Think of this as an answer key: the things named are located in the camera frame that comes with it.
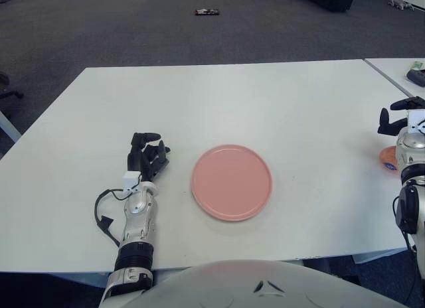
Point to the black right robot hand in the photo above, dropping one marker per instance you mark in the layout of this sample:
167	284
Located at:
393	126

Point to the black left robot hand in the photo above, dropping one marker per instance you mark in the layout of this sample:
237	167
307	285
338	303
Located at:
142	160

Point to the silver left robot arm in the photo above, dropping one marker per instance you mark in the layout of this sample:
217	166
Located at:
137	211

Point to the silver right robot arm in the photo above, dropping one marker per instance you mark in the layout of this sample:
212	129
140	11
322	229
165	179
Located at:
411	155

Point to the pink round plate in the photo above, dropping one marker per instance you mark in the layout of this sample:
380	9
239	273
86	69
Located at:
231	182

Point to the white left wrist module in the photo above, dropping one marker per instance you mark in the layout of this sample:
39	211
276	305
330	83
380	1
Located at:
130	180

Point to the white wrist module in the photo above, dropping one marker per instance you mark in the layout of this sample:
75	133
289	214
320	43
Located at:
416	120
130	180

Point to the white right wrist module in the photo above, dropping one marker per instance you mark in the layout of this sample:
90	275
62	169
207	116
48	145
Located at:
416	120

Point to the dark grey handheld controller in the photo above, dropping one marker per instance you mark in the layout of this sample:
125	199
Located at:
417	77

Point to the small green packet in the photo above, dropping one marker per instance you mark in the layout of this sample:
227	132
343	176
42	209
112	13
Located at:
418	65

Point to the small grey robot dog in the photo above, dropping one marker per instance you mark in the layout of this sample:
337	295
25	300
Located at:
401	2

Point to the white table leg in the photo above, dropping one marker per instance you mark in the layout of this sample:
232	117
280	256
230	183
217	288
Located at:
9	127

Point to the black office chair base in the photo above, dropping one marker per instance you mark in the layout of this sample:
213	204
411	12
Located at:
10	95

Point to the small dark flat floor item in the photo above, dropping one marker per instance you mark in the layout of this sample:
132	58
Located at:
206	12

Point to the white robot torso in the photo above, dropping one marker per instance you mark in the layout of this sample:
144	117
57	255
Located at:
259	288

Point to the white table frame beam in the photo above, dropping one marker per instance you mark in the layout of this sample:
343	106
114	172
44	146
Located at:
368	256

